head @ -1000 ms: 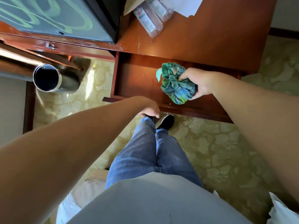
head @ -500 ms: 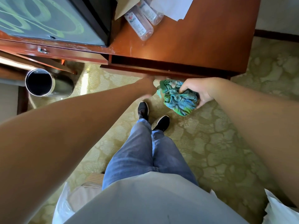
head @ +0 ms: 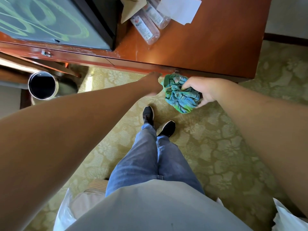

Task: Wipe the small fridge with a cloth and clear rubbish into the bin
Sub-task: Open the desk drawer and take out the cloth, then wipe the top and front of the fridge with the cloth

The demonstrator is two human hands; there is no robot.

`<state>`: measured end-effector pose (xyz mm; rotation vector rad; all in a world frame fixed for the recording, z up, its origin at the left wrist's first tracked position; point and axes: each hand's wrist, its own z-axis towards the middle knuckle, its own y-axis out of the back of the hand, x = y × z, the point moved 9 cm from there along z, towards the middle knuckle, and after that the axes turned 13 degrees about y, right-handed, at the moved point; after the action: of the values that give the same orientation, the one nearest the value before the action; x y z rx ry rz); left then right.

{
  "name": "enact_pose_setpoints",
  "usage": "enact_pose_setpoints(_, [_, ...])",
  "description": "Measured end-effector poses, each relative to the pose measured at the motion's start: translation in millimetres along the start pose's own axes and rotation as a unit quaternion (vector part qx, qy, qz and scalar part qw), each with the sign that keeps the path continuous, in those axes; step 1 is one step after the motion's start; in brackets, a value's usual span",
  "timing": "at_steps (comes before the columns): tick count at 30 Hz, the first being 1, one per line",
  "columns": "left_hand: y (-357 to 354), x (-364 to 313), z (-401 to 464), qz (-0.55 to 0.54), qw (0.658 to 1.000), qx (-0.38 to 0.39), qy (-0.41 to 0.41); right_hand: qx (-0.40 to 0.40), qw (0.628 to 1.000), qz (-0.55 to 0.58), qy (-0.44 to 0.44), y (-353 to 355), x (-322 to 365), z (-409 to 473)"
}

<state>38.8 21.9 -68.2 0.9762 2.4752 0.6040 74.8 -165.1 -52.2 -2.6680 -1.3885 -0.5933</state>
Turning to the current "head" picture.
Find person's black shoe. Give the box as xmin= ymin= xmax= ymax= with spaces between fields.
xmin=157 ymin=120 xmax=176 ymax=138
xmin=142 ymin=106 xmax=155 ymax=127

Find white paper slip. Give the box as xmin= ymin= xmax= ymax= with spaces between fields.
xmin=156 ymin=0 xmax=202 ymax=26

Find person's legs in blue jeans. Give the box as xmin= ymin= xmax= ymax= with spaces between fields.
xmin=105 ymin=124 xmax=205 ymax=198

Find brown cardboard pieces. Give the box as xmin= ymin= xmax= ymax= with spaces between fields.
xmin=120 ymin=0 xmax=148 ymax=24

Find person's right forearm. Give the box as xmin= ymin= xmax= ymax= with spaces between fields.
xmin=214 ymin=79 xmax=308 ymax=218

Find green blue cleaning cloth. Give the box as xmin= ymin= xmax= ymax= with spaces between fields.
xmin=161 ymin=73 xmax=203 ymax=114

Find person's right hand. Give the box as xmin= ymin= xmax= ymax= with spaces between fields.
xmin=181 ymin=77 xmax=226 ymax=108

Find grey mini fridge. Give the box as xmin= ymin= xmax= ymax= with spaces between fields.
xmin=0 ymin=0 xmax=118 ymax=52

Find round metal trash bin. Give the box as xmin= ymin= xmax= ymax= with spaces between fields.
xmin=28 ymin=71 xmax=79 ymax=102

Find person's left forearm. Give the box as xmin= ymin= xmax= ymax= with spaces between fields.
xmin=0 ymin=79 xmax=154 ymax=231

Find person's right black shoe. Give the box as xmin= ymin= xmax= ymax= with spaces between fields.
xmin=157 ymin=120 xmax=176 ymax=138

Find person's grey shirt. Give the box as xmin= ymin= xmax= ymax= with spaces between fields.
xmin=65 ymin=179 xmax=253 ymax=231

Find person's left black shoe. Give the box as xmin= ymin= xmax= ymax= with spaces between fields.
xmin=142 ymin=106 xmax=155 ymax=127

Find person's left hand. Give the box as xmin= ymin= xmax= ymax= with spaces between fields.
xmin=138 ymin=71 xmax=164 ymax=97

